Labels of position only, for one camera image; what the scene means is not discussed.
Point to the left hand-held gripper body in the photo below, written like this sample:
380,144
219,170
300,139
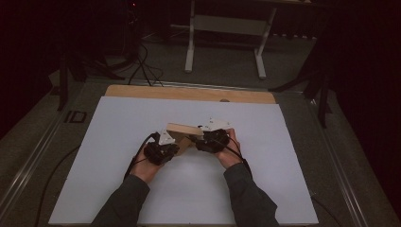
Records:
159,153

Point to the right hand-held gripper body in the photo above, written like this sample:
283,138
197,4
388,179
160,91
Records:
214,140

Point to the wooden picture frame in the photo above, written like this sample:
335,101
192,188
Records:
183,131

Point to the person's right hand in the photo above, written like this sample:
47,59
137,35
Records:
230,156

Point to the person's left hand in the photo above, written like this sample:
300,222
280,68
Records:
145,170

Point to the white paper sheet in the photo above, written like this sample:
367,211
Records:
189,189

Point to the wooden table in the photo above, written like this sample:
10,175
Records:
189,93

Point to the black floor socket plate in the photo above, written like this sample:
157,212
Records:
75,117

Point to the metal floor rail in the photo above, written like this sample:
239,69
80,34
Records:
195,85
28,170
343,186

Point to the white metal desk frame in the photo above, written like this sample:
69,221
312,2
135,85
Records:
227,25

